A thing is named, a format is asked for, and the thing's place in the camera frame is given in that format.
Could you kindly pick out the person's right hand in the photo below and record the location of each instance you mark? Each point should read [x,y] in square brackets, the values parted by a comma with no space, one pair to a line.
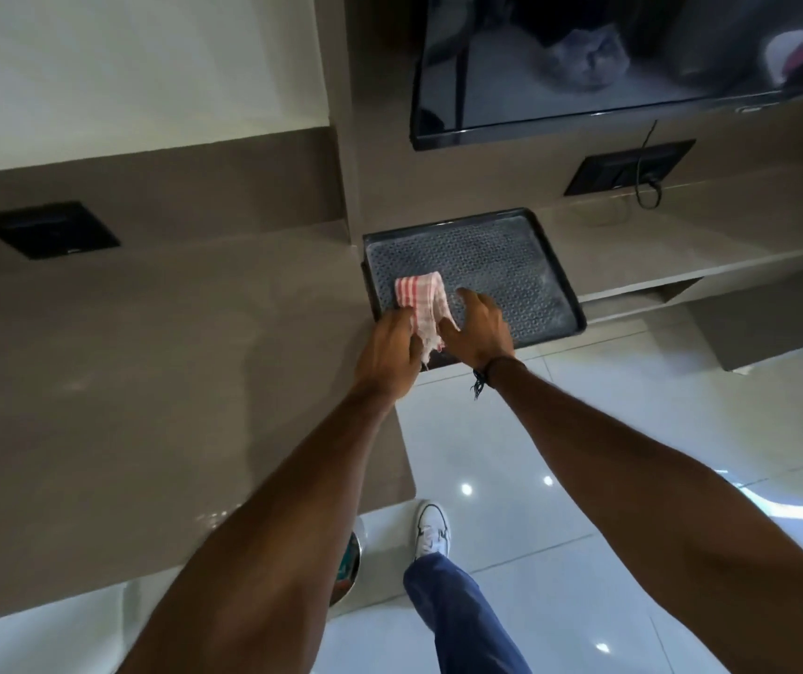
[480,333]

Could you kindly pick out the person's left hand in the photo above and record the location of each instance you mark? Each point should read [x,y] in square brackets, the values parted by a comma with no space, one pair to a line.
[391,354]

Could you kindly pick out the person's right thumb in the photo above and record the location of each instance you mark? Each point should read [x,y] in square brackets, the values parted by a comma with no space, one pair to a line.
[452,336]

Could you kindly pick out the person's left thumb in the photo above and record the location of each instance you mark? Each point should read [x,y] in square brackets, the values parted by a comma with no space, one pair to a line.
[416,340]

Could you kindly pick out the red white checked cloth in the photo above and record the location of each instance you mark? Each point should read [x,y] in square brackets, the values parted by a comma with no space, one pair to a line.
[422,301]

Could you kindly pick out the person's right forearm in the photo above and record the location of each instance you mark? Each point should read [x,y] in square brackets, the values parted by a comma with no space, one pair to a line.
[675,512]

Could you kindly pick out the person's left forearm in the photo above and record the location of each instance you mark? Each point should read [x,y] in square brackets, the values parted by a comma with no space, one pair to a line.
[282,547]

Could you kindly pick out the black thread wristband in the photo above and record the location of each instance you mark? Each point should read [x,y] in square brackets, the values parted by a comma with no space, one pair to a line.
[483,377]

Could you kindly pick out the black textured plastic tray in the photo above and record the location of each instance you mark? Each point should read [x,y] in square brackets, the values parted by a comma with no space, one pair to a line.
[486,273]

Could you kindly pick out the white sneaker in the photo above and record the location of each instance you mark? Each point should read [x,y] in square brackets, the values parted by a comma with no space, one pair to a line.
[432,529]

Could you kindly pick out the round steel waste bin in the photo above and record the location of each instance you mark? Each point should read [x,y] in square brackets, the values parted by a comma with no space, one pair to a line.
[347,561]

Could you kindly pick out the blue jeans leg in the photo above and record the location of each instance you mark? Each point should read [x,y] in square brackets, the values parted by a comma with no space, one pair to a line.
[461,617]

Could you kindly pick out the black wall socket panel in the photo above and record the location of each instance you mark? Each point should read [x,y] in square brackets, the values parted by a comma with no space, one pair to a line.
[626,168]
[47,230]

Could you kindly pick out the grey wall-mounted shelf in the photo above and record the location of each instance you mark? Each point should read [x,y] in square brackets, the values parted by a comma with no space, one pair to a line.
[696,238]

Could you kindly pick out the black wall-mounted television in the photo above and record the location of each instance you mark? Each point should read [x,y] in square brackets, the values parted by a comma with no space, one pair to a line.
[626,59]

